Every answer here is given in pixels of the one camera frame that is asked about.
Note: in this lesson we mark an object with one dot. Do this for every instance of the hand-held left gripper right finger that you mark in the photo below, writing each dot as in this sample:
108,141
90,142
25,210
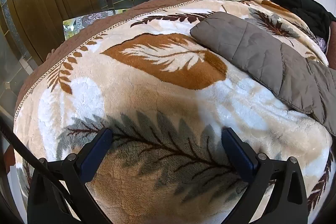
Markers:
237,155

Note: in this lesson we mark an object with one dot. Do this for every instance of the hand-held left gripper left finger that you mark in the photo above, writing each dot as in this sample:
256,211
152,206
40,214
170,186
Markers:
97,155

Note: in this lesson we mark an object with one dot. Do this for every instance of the grey padded jacket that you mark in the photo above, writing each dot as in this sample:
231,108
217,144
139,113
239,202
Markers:
249,48

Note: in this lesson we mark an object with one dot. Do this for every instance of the leaf print fleece blanket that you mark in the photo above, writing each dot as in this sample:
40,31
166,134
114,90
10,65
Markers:
131,98

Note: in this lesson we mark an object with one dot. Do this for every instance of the black garment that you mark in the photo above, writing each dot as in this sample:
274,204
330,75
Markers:
296,1

